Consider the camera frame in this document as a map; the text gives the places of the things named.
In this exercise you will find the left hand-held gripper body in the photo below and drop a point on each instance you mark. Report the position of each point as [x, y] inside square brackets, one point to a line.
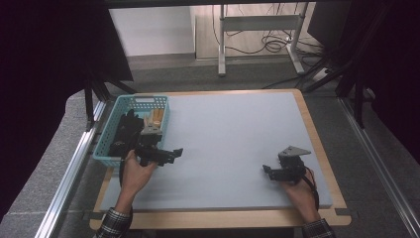
[150, 145]

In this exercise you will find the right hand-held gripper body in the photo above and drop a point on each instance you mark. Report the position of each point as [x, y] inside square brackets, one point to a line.
[290, 165]

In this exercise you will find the black glove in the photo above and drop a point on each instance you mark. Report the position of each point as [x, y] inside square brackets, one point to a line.
[127, 129]

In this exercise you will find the teal plastic basket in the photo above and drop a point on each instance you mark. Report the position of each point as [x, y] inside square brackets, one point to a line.
[110, 132]

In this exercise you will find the person's right hand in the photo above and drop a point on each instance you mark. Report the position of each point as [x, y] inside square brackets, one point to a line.
[302, 195]

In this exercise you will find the person's left hand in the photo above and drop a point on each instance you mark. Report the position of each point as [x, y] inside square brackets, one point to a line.
[135, 177]

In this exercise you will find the grey foam mat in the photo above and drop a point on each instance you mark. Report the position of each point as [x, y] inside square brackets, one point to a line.
[237, 148]

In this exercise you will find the black tripod legs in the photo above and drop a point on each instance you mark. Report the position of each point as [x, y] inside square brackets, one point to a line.
[95, 95]

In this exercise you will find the white power strip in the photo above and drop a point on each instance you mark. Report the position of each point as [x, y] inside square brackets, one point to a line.
[321, 74]

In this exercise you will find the black stand legs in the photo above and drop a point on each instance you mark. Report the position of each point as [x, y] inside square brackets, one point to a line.
[350, 79]

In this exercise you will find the white board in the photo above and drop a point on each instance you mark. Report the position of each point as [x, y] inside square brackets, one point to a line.
[152, 31]

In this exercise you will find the dark curtain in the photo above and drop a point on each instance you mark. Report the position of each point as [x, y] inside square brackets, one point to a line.
[393, 66]
[49, 82]

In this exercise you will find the white metal stand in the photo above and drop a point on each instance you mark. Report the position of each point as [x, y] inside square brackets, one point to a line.
[261, 23]

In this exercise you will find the aluminium rail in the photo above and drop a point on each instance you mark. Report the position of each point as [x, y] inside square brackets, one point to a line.
[69, 168]
[379, 162]

